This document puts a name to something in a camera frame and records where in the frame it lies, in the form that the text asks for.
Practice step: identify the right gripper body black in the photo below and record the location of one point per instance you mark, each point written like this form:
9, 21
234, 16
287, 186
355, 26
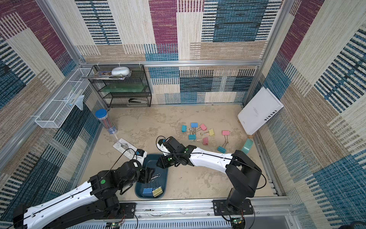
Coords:
165, 161

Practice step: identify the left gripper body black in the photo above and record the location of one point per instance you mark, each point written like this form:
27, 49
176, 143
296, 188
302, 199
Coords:
143, 176

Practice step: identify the white ruler package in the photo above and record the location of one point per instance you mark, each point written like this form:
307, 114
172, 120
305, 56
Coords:
125, 148

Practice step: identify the blue binder clip front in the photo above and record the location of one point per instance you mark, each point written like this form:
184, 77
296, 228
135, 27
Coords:
147, 192

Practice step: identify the teal plastic storage box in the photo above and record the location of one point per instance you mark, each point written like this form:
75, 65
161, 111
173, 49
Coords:
159, 178

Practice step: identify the yellow binder clip front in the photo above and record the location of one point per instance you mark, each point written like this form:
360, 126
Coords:
157, 192

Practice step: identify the yellow binder clip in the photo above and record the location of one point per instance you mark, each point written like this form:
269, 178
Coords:
157, 192
210, 132

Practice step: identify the mint green tape roll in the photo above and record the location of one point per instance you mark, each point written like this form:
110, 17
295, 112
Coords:
247, 146

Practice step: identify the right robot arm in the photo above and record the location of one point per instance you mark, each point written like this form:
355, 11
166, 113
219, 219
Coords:
242, 172

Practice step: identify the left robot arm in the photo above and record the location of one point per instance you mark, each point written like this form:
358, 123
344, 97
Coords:
94, 199

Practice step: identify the teal binder clip centre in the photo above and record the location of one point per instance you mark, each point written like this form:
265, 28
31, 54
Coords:
192, 135

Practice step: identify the yellow binder clip back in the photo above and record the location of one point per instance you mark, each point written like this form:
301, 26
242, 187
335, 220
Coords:
210, 132

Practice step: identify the teal binder clip right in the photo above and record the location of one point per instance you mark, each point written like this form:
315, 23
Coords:
222, 149

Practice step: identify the pink binder clip right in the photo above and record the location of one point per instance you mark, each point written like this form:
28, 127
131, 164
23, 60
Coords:
226, 134

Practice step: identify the pencil tube blue lid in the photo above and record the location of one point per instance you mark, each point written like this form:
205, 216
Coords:
102, 116

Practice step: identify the black stapler on shelf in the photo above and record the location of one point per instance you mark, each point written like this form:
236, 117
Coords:
137, 101

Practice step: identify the green folder on shelf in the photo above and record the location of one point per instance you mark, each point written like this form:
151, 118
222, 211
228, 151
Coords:
123, 88

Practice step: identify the white book leaning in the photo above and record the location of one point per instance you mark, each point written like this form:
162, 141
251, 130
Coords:
259, 110

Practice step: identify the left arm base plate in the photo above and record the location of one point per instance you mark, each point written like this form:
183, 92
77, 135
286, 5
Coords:
126, 211

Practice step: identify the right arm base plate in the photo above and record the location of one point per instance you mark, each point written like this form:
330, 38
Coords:
221, 207

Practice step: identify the black wire shelf rack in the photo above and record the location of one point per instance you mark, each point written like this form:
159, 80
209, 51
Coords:
101, 75

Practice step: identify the white wire wall basket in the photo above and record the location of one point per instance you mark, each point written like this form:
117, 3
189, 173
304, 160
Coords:
66, 98

